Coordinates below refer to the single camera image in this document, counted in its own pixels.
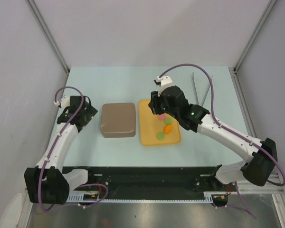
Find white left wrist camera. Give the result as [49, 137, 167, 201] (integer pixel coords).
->
[54, 95, 70, 108]

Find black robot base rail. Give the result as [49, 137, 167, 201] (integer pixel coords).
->
[61, 166, 238, 200]

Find rose gold tin lid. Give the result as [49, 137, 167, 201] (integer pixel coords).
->
[100, 103, 136, 138]

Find white cable duct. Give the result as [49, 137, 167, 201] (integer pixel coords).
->
[68, 191, 228, 204]

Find metal tongs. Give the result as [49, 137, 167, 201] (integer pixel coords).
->
[191, 72, 211, 106]

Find green cookie front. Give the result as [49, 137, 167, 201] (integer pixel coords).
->
[156, 132, 165, 141]

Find green cookie upper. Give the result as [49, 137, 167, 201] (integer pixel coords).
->
[164, 117, 173, 125]

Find green cookie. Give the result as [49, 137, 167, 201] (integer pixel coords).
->
[156, 132, 165, 141]
[164, 117, 173, 125]

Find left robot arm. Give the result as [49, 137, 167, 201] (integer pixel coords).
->
[24, 95, 97, 205]

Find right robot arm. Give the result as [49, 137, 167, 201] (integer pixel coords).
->
[148, 86, 277, 190]

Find pink sandwich cookie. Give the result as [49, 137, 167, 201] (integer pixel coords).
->
[157, 114, 166, 120]

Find orange fish shaped cookie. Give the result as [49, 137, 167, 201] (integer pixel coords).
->
[163, 124, 173, 134]

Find yellow plastic tray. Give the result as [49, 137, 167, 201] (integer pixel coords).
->
[138, 99, 181, 147]

